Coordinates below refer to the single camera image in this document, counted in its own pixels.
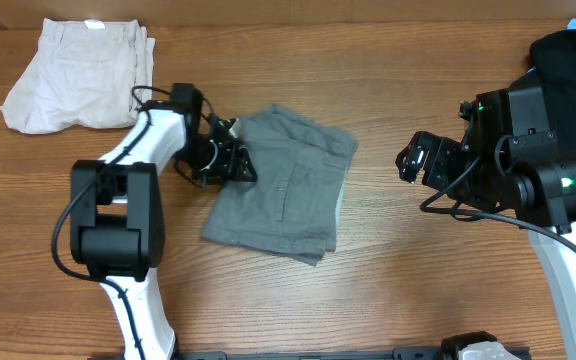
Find grey shorts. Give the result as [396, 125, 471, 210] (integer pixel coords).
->
[201, 104, 358, 266]

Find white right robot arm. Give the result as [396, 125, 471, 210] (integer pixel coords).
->
[397, 86, 576, 359]

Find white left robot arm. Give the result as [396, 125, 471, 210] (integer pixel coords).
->
[51, 83, 257, 359]

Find black shirt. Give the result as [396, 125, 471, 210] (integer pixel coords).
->
[510, 30, 576, 154]

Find beige folded shorts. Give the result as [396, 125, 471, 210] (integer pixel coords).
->
[0, 18, 156, 135]

